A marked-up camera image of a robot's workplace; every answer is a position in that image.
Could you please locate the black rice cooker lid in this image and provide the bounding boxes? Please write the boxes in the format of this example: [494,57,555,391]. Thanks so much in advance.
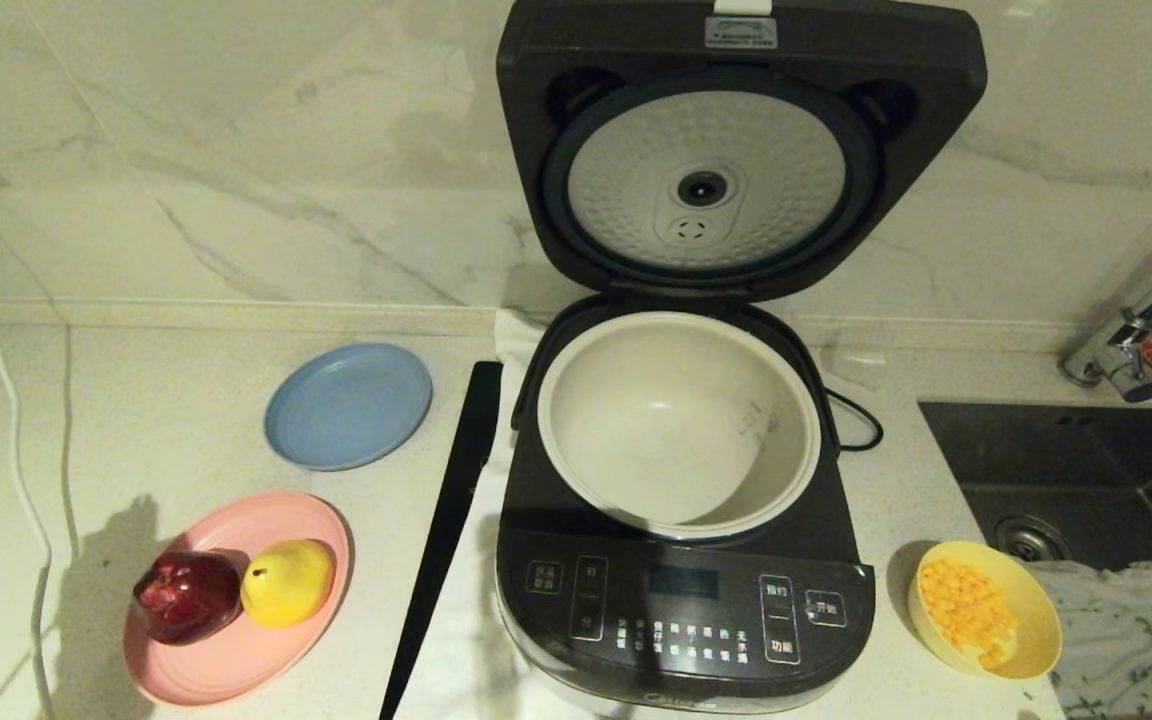
[496,0,988,304]

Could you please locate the yellow corn kernels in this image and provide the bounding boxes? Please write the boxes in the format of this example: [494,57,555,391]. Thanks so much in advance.
[919,558,1019,671]

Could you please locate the yellow bowl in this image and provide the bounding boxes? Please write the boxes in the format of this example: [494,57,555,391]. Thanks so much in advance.
[908,540,1063,681]

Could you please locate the white inner pot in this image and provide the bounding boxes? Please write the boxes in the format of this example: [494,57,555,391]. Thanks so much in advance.
[537,311,823,542]

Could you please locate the black rice cooker base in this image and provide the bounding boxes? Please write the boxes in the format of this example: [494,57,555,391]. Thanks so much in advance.
[494,295,877,716]

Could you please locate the long black flat strip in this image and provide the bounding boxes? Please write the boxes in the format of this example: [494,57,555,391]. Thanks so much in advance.
[379,360,505,720]

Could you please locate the blue plate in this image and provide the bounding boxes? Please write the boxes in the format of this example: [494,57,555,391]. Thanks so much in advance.
[264,342,434,471]

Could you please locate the clear plastic cup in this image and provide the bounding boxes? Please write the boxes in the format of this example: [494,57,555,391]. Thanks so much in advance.
[821,345,887,391]

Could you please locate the yellow pear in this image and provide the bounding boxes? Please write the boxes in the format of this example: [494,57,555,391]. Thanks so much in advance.
[240,539,337,629]

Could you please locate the pink plate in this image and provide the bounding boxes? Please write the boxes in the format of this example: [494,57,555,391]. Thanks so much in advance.
[123,490,353,707]

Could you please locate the red apple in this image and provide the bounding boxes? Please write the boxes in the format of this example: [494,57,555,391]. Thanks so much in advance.
[132,549,242,646]

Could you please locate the dark sink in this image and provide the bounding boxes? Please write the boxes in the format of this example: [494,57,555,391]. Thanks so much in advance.
[917,400,1152,601]

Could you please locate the chrome faucet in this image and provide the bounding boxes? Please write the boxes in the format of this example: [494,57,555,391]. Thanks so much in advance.
[1056,225,1152,403]

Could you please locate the white green patterned cloth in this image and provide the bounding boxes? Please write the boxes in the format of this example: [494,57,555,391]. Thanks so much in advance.
[1021,560,1152,720]

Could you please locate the black power cord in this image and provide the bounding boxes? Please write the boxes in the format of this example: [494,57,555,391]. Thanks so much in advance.
[826,388,884,453]

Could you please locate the white cable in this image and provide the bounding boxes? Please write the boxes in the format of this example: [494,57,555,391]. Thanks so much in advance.
[0,175,64,720]

